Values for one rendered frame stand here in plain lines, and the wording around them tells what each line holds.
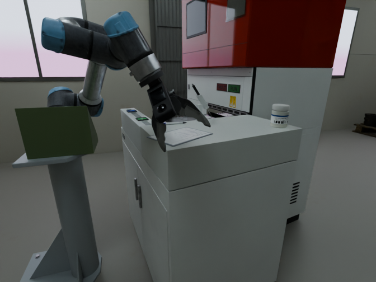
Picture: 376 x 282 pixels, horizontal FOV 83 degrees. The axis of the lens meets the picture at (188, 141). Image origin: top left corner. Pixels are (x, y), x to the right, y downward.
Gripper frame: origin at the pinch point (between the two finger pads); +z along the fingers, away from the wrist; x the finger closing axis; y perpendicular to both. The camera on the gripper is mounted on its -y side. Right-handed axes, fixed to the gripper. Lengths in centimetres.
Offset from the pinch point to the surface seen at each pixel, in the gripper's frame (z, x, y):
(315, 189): 163, -78, 128
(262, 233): 65, -6, 20
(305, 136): 67, -65, 78
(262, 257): 80, 0, 21
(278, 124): 24, -34, 29
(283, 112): 20, -38, 29
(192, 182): 16.8, 6.7, 7.7
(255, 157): 26.0, -17.8, 17.9
